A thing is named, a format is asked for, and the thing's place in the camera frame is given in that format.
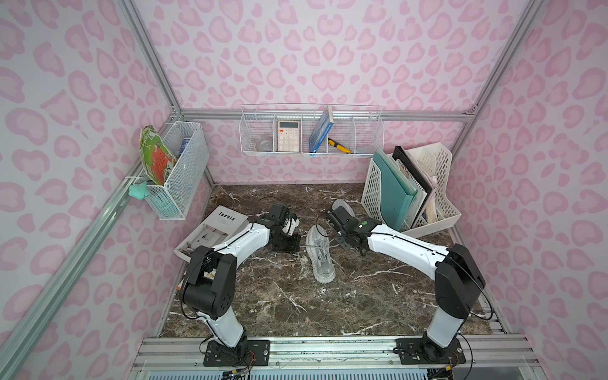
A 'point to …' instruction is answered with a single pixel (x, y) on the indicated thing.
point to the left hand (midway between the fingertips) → (297, 243)
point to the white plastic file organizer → (440, 207)
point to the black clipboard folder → (400, 153)
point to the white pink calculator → (288, 136)
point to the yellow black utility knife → (340, 146)
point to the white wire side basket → (172, 200)
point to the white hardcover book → (217, 226)
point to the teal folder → (398, 191)
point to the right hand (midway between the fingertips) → (347, 230)
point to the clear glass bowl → (263, 146)
